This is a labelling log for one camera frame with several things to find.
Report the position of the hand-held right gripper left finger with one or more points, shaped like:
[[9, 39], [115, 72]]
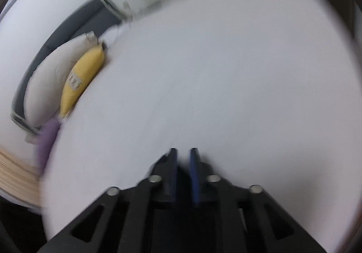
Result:
[[171, 173]]

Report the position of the purple cloth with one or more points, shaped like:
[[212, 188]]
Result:
[[46, 139]]

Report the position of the grey headboard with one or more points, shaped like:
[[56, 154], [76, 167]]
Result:
[[56, 46]]

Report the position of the white pillow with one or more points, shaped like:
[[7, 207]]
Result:
[[48, 83]]

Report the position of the yellow pillow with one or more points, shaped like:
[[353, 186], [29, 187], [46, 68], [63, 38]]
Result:
[[80, 77]]

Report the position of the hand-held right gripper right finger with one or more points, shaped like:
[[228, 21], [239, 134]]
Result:
[[194, 176]]

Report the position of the white bed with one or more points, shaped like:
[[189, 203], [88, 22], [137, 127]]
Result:
[[215, 94]]

